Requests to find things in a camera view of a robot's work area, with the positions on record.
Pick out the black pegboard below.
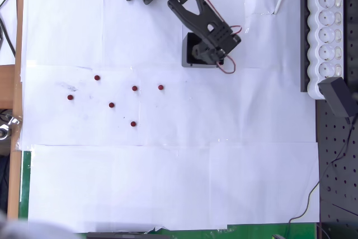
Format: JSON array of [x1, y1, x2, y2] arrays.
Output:
[[315, 0, 358, 239]]

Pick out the white power strip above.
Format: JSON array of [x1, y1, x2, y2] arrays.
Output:
[[307, 0, 344, 100]]

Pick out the wooden table edge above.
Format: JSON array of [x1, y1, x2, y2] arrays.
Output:
[[6, 0, 25, 220]]

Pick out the blurry grey object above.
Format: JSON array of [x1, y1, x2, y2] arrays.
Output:
[[0, 209, 79, 239]]

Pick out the black power adapter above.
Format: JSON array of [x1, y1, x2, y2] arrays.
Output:
[[318, 77, 356, 119]]

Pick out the green cutting mat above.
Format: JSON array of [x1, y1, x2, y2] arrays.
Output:
[[18, 150, 318, 239]]

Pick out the black open box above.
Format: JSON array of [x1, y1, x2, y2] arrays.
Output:
[[181, 32, 225, 68]]

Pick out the white paper table cover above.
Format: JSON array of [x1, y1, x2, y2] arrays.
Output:
[[18, 0, 321, 234]]

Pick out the thin black adapter cable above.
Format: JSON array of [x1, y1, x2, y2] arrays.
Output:
[[285, 115, 356, 236]]

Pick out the silver metal clamp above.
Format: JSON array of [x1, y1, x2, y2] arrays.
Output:
[[0, 112, 21, 140]]

